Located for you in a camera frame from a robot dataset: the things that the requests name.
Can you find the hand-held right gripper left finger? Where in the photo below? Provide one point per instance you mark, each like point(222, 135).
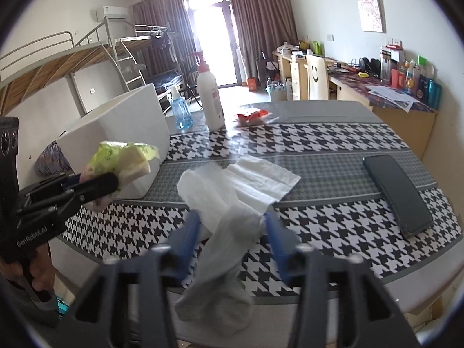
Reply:
point(188, 239)

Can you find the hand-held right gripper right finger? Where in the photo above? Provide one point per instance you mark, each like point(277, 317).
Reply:
point(274, 239)

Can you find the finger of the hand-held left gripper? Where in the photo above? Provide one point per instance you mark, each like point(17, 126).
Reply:
point(98, 186)
point(47, 186)

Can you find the pale green tissue packet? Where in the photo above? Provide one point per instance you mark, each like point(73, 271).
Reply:
point(119, 156)

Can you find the grey cloth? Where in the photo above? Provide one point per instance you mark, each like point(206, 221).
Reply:
point(217, 279)

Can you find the white foam box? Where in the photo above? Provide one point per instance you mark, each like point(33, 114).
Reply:
point(137, 116)

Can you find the person's left hand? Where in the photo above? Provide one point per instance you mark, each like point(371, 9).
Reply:
point(43, 272)

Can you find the teal blue box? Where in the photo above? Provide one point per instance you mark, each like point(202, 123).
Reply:
point(62, 304)

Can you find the clear blue spray bottle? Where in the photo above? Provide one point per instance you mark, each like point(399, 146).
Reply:
point(180, 112)

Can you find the metal bunk bed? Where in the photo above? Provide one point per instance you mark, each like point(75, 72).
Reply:
point(54, 69)
point(145, 41)

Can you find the dark blue folded bedding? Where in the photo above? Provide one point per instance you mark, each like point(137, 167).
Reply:
point(165, 82)

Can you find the red snack packet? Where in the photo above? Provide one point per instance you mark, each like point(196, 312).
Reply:
point(251, 117)

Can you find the white rolled cloth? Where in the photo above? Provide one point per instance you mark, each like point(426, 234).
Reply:
point(135, 67)

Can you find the metal bed ladder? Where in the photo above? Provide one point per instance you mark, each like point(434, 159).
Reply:
point(132, 61)

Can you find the black smartphone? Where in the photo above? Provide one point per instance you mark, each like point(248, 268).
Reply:
point(398, 195)

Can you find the black folding chair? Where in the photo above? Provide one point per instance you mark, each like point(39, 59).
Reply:
point(192, 87)

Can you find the white lotion pump bottle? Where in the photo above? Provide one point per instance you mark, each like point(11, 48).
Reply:
point(210, 94)

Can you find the grey waste bin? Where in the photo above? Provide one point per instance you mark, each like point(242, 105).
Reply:
point(276, 92)

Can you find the dark hanging clothes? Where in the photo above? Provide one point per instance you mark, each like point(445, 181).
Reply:
point(161, 45)

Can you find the orange red carton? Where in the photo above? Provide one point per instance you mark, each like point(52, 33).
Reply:
point(252, 84)

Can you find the wooden chair with smiley face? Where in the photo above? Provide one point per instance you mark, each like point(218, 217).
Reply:
point(317, 78)

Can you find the wooden desk with patterned top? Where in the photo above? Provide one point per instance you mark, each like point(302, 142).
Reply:
point(398, 123)

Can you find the white air conditioner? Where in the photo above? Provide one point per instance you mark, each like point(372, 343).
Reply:
point(112, 13)

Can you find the brown curtain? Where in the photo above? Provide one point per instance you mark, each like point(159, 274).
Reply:
point(264, 25)
point(159, 18)

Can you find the white papers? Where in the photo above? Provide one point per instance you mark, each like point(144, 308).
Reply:
point(393, 96)

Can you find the green paper bag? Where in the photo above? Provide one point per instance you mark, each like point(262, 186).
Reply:
point(316, 48)

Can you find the black headphones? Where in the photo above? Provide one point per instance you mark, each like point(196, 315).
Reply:
point(369, 67)

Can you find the glass balcony door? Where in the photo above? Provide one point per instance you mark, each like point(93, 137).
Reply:
point(214, 25)

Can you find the row of toiletry bottles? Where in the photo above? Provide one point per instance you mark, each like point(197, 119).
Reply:
point(417, 79)

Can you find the pink wall picture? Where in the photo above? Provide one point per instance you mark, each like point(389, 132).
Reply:
point(371, 14)

